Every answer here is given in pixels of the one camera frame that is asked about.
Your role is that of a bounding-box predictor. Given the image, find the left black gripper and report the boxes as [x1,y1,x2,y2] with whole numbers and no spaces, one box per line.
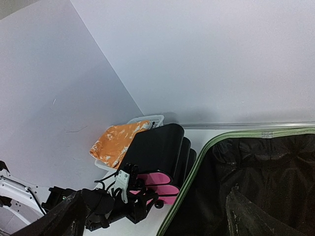
[110,189,159,224]

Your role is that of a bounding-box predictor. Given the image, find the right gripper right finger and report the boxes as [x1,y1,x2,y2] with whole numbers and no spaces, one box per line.
[225,184,308,236]

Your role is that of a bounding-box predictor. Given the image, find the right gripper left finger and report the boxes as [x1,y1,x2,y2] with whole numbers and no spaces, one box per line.
[13,191,87,236]

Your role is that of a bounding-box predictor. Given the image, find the black pink drawer organizer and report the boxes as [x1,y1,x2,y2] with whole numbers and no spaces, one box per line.
[119,123,196,208]

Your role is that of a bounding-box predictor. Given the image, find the green hard-shell suitcase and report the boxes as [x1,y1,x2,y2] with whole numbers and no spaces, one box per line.
[157,127,315,236]

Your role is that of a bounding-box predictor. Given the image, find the orange snack bag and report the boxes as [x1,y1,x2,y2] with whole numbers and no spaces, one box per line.
[89,119,152,168]

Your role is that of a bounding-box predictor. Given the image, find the white perforated plastic basket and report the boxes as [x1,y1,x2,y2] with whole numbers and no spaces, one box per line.
[94,114,165,172]

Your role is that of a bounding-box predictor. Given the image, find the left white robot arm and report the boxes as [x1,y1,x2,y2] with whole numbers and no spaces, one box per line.
[0,162,164,236]

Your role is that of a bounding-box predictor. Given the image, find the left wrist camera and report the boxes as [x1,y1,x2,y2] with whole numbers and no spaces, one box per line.
[81,163,139,232]

